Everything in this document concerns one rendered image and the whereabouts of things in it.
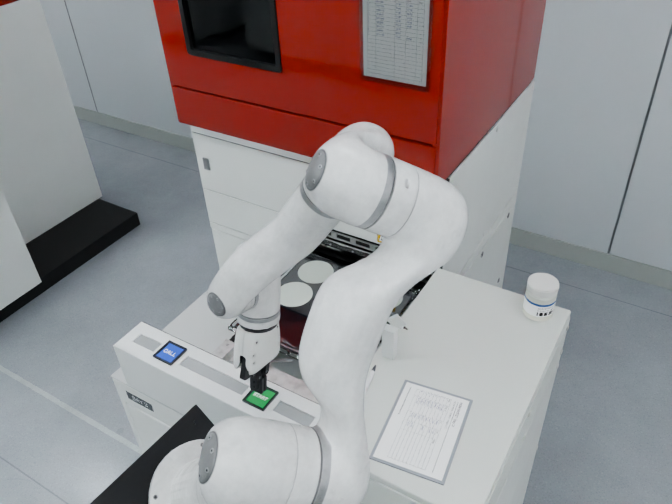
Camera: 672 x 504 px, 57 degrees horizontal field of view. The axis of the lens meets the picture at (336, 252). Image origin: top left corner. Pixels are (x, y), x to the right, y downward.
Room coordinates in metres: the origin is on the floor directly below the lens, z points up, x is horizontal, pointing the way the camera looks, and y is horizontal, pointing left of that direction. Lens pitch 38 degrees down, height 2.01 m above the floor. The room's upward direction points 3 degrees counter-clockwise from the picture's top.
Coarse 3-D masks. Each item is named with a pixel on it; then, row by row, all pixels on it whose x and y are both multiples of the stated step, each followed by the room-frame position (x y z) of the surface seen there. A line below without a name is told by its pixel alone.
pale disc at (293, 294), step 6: (294, 282) 1.32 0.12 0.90; (300, 282) 1.31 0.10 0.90; (282, 288) 1.29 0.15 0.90; (288, 288) 1.29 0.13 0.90; (294, 288) 1.29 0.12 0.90; (300, 288) 1.29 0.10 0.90; (306, 288) 1.29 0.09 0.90; (282, 294) 1.27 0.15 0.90; (288, 294) 1.27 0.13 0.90; (294, 294) 1.27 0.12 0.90; (300, 294) 1.26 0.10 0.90; (306, 294) 1.26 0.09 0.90; (312, 294) 1.26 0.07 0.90; (282, 300) 1.24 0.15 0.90; (288, 300) 1.24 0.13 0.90; (294, 300) 1.24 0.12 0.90; (300, 300) 1.24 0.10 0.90; (306, 300) 1.24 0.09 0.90; (288, 306) 1.22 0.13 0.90; (294, 306) 1.22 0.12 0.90
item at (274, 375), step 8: (232, 360) 1.06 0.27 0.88; (272, 368) 1.02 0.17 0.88; (272, 376) 1.00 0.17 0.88; (280, 376) 1.00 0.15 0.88; (288, 376) 1.00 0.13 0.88; (280, 384) 0.97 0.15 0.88; (288, 384) 0.97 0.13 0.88; (296, 384) 0.97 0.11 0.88; (304, 384) 0.97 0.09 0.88; (296, 392) 0.95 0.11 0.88; (304, 392) 0.95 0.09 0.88; (312, 400) 0.92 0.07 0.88
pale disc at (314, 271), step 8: (304, 264) 1.39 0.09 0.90; (312, 264) 1.39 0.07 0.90; (320, 264) 1.39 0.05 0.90; (328, 264) 1.39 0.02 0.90; (304, 272) 1.36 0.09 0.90; (312, 272) 1.35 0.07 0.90; (320, 272) 1.35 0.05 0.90; (328, 272) 1.35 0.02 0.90; (304, 280) 1.32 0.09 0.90; (312, 280) 1.32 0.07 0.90; (320, 280) 1.32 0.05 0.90
